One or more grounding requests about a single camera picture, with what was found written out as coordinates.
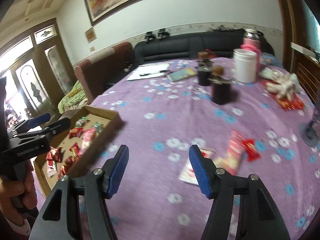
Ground small red bar snack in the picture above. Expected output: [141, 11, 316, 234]
[68, 127, 84, 139]

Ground brown red foil snack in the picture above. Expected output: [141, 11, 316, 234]
[46, 147, 62, 163]

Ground pink marshmallow packet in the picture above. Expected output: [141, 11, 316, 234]
[213, 130, 245, 176]
[79, 128, 96, 156]

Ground green clear nut packet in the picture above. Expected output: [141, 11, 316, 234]
[75, 116, 89, 128]

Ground green twisted candy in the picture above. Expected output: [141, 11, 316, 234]
[93, 121, 104, 134]

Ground small red candy packet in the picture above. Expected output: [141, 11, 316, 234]
[242, 139, 261, 162]

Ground long red snack bar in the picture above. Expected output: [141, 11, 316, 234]
[69, 142, 80, 161]

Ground dark red foil snack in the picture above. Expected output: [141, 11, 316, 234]
[57, 156, 74, 179]

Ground person's left hand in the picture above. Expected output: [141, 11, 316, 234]
[0, 159, 38, 227]

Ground cardboard tray box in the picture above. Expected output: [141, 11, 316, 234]
[33, 104, 123, 198]

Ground green floral blanket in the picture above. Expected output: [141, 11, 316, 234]
[57, 80, 88, 114]

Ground wooden glass door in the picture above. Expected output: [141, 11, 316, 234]
[1, 18, 76, 121]

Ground purple floral tablecloth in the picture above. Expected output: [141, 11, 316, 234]
[32, 56, 320, 240]

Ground maroon armchair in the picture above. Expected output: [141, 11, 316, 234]
[74, 42, 133, 103]

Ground black cylinder with cork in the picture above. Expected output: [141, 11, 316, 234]
[209, 66, 236, 105]

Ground worn notebook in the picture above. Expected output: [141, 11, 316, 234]
[167, 67, 197, 82]

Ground white paper sheet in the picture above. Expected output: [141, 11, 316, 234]
[127, 62, 171, 81]

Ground black pen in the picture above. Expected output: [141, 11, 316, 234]
[140, 70, 167, 77]

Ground white plastic jar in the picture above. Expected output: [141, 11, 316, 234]
[233, 48, 257, 83]

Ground red foil bag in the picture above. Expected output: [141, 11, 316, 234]
[262, 80, 305, 110]

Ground grey phone stand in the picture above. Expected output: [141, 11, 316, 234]
[299, 104, 319, 147]

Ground white work gloves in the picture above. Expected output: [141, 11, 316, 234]
[258, 67, 299, 102]

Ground black leather sofa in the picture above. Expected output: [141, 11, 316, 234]
[133, 28, 276, 67]

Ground black clamp on sofa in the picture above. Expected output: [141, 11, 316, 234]
[145, 31, 157, 43]
[158, 28, 170, 40]

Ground pink thermos bottle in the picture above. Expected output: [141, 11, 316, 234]
[240, 29, 261, 73]

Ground small wall plaque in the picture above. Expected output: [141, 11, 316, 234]
[85, 27, 97, 43]

